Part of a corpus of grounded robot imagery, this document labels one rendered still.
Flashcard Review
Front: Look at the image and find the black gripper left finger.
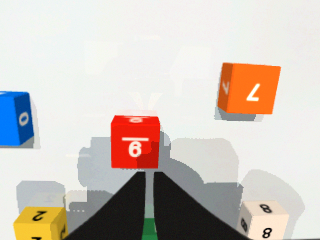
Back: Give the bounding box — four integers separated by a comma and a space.
63, 172, 146, 240

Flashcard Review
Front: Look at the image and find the orange block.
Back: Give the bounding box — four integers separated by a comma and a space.
217, 62, 281, 114

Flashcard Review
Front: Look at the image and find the blue block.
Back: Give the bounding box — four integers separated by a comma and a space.
0, 91, 34, 145

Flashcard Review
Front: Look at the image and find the red block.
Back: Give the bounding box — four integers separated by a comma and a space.
111, 115, 160, 169

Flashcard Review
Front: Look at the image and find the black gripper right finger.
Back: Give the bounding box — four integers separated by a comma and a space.
153, 172, 254, 240

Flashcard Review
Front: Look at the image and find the green block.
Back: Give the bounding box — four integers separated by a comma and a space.
141, 218, 158, 240

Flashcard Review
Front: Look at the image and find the yellow block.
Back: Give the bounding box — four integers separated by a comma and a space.
13, 206, 68, 240

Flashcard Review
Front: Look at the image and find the cream block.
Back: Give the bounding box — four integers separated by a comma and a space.
236, 200, 289, 240

